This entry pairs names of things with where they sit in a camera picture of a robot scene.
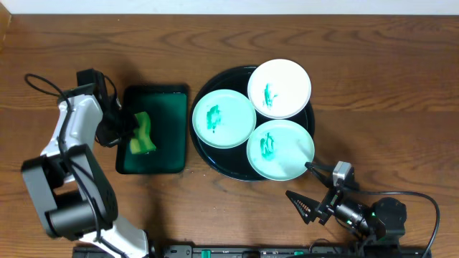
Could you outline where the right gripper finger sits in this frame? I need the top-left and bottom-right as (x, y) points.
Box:
(285, 191), (320, 224)
(305, 162), (334, 188)

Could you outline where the yellow green sponge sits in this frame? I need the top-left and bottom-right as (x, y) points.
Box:
(129, 112), (156, 155)

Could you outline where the mint green plate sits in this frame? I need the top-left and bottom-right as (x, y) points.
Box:
(191, 89), (257, 149)
(246, 120), (315, 181)

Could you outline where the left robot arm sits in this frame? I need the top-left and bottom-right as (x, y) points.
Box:
(21, 69), (150, 257)

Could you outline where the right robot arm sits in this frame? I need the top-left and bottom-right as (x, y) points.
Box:
(285, 161), (407, 252)

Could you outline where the black rectangular water tray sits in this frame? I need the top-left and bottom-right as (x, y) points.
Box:
(115, 85), (188, 174)

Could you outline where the round black tray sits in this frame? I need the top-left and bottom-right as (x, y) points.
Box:
(189, 65), (315, 181)

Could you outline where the white plate with green stain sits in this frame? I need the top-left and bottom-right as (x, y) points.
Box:
(247, 59), (312, 119)

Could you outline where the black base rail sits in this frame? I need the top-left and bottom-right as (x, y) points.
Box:
(72, 245), (424, 258)

